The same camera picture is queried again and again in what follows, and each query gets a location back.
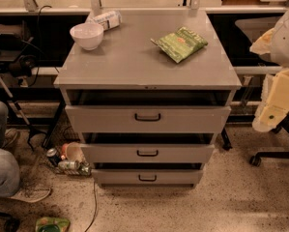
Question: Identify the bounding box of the grey bottom drawer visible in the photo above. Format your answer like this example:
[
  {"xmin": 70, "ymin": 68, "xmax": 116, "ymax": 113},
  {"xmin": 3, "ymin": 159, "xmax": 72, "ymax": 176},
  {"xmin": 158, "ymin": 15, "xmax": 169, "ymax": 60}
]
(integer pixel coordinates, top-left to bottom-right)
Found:
[{"xmin": 92, "ymin": 162, "xmax": 203, "ymax": 186}]

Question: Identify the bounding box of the grey drawer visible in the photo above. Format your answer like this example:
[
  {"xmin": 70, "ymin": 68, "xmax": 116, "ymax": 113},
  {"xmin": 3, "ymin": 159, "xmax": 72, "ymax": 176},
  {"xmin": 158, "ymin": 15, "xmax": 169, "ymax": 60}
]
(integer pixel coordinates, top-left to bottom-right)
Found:
[
  {"xmin": 80, "ymin": 133, "xmax": 215, "ymax": 163},
  {"xmin": 92, "ymin": 162, "xmax": 203, "ymax": 186},
  {"xmin": 66, "ymin": 90, "xmax": 230, "ymax": 133}
]

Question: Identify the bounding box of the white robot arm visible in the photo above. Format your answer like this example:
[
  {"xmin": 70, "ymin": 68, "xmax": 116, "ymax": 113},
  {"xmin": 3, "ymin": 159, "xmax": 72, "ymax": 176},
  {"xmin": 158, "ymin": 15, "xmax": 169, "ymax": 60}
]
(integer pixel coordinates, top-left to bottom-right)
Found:
[{"xmin": 249, "ymin": 9, "xmax": 289, "ymax": 132}]

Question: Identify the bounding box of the grey drawer cabinet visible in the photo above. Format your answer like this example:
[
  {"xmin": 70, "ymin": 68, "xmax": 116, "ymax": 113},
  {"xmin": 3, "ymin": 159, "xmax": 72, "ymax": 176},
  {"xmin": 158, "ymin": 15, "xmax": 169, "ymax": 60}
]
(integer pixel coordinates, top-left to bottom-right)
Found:
[{"xmin": 53, "ymin": 9, "xmax": 243, "ymax": 189}]

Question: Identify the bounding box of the grey top drawer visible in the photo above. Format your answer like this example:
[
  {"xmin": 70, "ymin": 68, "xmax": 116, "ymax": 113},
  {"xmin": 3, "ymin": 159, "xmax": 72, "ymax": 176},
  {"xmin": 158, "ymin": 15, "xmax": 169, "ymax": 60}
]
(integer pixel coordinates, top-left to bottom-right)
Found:
[{"xmin": 66, "ymin": 90, "xmax": 230, "ymax": 133}]

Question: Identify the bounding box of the grey middle drawer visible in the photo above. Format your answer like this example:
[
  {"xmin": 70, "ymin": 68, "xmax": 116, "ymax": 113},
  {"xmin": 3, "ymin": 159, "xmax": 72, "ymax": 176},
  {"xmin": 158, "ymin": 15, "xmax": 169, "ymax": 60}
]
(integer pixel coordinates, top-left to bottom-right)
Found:
[{"xmin": 80, "ymin": 133, "xmax": 215, "ymax": 163}]

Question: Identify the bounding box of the orange plastic cup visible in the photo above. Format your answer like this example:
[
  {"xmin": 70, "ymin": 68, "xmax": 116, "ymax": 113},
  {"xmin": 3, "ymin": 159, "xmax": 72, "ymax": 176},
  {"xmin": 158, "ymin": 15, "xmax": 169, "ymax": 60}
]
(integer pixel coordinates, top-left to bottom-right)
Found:
[{"xmin": 62, "ymin": 142, "xmax": 83, "ymax": 161}]

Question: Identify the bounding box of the white bowl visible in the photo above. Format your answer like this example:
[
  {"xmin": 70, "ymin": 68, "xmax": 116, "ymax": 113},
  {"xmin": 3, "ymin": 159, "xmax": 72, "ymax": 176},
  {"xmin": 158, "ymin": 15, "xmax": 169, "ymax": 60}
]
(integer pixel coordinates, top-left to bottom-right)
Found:
[{"xmin": 70, "ymin": 23, "xmax": 103, "ymax": 50}]

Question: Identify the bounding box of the green soda can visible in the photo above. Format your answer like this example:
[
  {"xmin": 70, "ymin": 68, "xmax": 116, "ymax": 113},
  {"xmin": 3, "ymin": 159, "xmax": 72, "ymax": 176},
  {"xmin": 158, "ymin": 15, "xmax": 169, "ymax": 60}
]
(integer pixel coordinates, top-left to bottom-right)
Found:
[{"xmin": 58, "ymin": 159, "xmax": 80, "ymax": 171}]

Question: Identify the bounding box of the dark soda can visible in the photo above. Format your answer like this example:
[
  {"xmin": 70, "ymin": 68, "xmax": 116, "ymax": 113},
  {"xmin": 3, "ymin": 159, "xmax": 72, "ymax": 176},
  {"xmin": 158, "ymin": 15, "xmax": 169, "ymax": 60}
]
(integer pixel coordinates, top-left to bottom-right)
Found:
[{"xmin": 46, "ymin": 148, "xmax": 61, "ymax": 167}]

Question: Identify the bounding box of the white sneaker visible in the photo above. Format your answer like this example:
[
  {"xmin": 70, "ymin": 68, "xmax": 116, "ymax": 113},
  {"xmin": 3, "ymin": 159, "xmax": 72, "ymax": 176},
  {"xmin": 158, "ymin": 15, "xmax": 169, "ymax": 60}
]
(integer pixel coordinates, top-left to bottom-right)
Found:
[{"xmin": 12, "ymin": 187, "xmax": 51, "ymax": 203}]

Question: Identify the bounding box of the black office chair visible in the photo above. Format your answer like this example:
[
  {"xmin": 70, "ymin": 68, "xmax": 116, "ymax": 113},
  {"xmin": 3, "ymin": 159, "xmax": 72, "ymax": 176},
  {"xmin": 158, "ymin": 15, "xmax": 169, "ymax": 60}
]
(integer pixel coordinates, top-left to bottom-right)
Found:
[{"xmin": 249, "ymin": 113, "xmax": 289, "ymax": 167}]

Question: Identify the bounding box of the green snack bag on floor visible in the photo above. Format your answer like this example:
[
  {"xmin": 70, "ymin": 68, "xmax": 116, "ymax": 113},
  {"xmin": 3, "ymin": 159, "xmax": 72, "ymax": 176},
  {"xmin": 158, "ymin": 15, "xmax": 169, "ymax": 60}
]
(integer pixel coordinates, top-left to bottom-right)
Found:
[{"xmin": 35, "ymin": 217, "xmax": 70, "ymax": 232}]

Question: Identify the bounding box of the person leg in jeans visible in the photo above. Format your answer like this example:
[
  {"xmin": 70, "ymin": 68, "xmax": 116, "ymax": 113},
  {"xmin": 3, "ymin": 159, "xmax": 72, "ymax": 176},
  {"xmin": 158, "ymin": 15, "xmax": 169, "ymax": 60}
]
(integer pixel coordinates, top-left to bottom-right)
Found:
[{"xmin": 0, "ymin": 149, "xmax": 20, "ymax": 197}]

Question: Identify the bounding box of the wire basket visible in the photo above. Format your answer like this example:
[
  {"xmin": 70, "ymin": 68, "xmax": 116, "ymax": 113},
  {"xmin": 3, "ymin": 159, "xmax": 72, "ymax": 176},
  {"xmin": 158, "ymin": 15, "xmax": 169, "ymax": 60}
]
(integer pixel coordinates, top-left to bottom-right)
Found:
[{"xmin": 43, "ymin": 113, "xmax": 83, "ymax": 176}]

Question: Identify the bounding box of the black floor cable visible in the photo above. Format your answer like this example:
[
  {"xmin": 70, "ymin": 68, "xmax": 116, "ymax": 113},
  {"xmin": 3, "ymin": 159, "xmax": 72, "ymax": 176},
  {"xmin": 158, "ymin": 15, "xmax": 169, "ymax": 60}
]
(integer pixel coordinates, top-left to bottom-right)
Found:
[{"xmin": 84, "ymin": 181, "xmax": 100, "ymax": 232}]

